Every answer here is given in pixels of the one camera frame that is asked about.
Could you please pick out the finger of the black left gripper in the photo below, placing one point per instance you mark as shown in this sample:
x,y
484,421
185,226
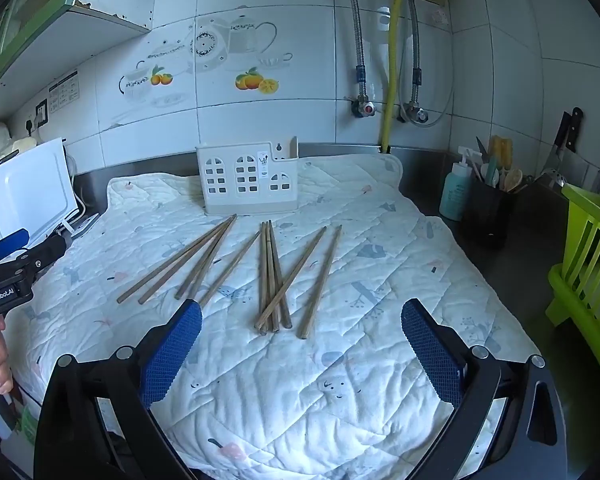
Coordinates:
x,y
38,258

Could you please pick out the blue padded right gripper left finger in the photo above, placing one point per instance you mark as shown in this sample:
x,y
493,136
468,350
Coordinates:
x,y
164,349

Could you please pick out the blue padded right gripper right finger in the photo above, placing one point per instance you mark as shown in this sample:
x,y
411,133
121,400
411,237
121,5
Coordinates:
x,y
443,367

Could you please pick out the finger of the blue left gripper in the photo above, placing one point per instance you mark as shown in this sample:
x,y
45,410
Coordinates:
x,y
14,242

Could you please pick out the person's left hand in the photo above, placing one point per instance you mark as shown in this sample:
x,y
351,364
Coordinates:
x,y
6,380

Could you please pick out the white microwave oven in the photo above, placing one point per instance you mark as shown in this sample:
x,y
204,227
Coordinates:
x,y
36,194

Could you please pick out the white quilted mat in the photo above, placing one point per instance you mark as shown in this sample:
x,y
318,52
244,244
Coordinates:
x,y
349,402

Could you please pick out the black utensil pot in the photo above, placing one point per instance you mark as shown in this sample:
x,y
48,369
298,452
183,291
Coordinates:
x,y
491,216

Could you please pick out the green plastic dish rack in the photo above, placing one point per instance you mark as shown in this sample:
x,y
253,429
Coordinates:
x,y
575,281

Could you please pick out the teal spray bottle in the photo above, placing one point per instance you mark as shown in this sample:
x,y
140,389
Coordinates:
x,y
456,186

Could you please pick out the wooden spoon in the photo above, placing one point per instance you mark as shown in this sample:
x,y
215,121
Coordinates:
x,y
511,179

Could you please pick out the white plastic utensil holder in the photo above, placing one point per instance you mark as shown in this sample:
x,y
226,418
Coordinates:
x,y
249,178

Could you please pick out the chrome water valve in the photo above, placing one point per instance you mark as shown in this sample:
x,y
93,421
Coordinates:
x,y
415,114

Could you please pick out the green wall cabinet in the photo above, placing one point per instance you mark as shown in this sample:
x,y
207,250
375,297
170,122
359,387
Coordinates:
x,y
42,39

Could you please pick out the cleaver with black handle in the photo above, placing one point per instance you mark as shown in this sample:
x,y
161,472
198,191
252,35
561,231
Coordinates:
x,y
563,160

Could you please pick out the red handled water valve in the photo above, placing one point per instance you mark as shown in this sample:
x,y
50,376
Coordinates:
x,y
363,107

